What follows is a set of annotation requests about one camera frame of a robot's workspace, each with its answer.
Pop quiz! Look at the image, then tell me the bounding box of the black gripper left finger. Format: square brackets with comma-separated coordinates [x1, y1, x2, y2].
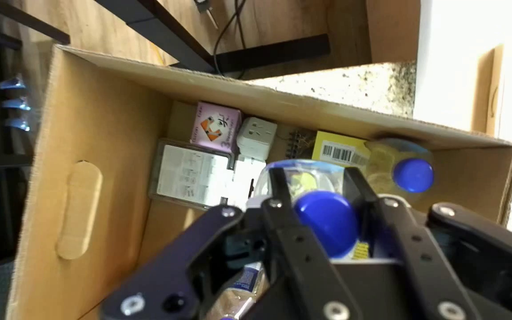
[98, 168, 352, 320]

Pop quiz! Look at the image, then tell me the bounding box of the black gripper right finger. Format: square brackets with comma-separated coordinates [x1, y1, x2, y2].
[344, 168, 512, 320]

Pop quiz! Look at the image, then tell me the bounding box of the blue label clear water bottle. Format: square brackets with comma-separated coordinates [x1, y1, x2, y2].
[248, 159, 400, 265]
[365, 137, 438, 198]

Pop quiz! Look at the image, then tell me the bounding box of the purple puzzle cube box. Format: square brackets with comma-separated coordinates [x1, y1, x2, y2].
[189, 102, 244, 157]

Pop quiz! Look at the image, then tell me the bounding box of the grey white blister pack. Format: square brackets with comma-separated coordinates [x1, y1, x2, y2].
[148, 141, 271, 210]

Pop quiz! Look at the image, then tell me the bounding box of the white power adapter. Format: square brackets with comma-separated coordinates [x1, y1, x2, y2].
[235, 116, 280, 164]

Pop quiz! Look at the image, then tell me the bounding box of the yellow black book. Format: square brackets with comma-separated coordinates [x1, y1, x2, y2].
[310, 130, 377, 175]

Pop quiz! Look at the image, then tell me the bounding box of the cardboard box with handle holes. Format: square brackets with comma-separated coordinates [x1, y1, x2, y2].
[6, 43, 512, 320]

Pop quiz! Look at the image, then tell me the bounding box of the black floor cable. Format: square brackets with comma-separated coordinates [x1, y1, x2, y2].
[210, 0, 249, 79]

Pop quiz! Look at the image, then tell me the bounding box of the black metal table frame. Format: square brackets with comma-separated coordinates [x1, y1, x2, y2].
[95, 0, 333, 77]

